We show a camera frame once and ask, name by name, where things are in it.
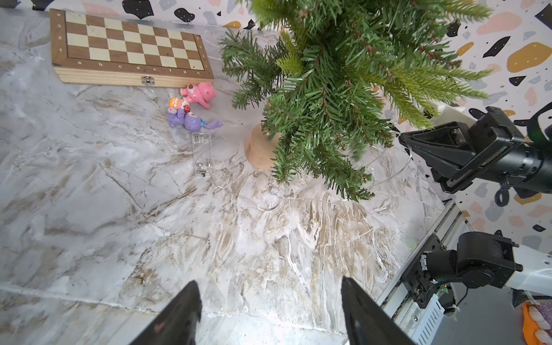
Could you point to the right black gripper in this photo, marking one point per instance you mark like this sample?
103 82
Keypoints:
491 149

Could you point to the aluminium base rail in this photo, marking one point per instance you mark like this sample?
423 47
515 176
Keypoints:
411 298

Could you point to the burlap tree base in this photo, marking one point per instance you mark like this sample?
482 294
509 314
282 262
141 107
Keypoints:
260 150

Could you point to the small colourful toy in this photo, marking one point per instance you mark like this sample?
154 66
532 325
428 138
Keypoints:
180 114

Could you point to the pink bear toy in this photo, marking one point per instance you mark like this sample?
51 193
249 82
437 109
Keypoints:
200 94

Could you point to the small green christmas tree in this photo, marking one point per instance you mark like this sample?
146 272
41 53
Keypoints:
324 84

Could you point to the wooden chessboard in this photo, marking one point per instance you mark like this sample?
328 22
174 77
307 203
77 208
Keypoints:
94 50

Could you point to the orange object with white teeth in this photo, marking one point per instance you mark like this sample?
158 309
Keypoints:
536 329

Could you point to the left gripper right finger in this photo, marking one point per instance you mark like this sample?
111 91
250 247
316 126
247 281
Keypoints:
366 322

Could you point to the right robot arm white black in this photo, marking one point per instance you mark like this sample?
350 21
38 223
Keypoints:
482 259

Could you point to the clear battery box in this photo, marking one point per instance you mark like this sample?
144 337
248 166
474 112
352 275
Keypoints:
202 154

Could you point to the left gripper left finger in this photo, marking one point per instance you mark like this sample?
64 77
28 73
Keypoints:
177 322

